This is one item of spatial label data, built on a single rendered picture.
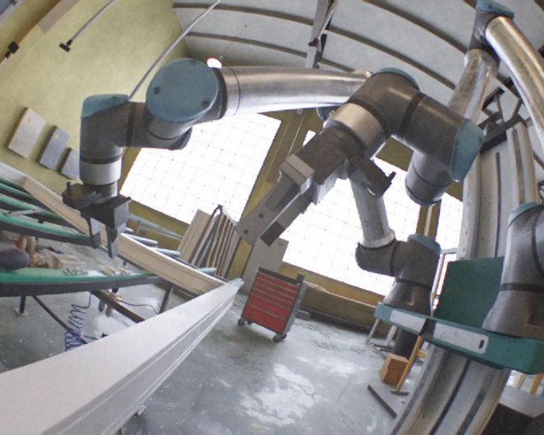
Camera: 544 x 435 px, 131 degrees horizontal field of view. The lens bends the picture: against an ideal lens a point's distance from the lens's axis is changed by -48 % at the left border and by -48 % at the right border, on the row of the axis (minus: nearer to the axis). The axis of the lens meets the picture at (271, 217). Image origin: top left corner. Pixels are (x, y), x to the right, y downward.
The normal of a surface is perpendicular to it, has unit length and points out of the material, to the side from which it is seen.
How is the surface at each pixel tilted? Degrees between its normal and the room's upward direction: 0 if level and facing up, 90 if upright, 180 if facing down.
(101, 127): 118
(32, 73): 90
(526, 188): 90
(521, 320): 70
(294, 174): 96
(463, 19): 180
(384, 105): 102
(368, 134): 107
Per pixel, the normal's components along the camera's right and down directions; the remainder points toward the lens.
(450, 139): -0.70, 0.25
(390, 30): -0.35, 0.92
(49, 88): 0.94, 0.35
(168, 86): 0.49, 0.08
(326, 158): -0.15, -0.14
